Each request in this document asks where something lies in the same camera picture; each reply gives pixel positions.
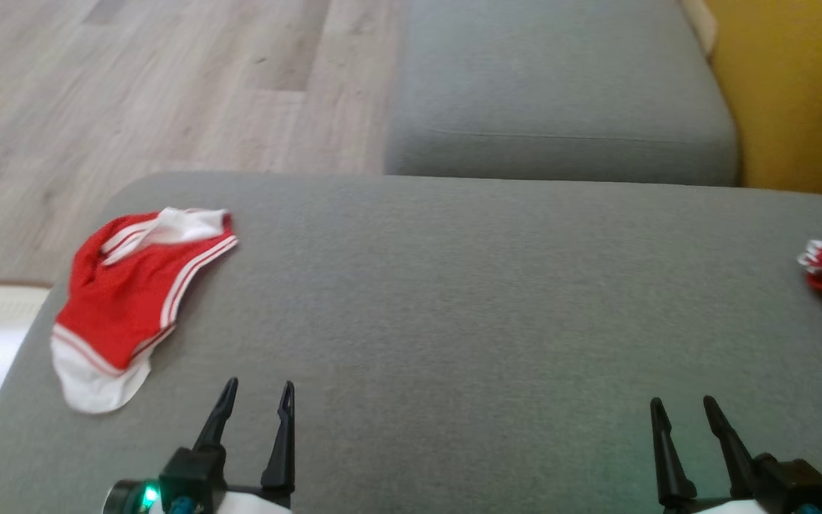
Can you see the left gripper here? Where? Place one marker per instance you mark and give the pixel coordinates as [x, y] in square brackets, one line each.
[254, 503]

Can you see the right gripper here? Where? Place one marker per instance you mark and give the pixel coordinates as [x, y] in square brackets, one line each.
[728, 507]

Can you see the red white basketball jersey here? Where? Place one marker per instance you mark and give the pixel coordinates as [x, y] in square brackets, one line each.
[125, 300]

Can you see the yellow sofa backrest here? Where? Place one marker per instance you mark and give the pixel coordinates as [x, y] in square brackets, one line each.
[803, 93]

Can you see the small grey sofa seat cushion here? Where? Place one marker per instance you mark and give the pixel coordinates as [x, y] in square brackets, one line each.
[561, 86]

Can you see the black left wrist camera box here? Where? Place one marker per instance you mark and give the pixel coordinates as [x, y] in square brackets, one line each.
[193, 471]

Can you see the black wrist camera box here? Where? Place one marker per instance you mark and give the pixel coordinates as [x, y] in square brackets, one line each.
[793, 482]
[193, 471]

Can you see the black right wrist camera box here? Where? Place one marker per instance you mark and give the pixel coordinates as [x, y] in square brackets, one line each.
[793, 482]

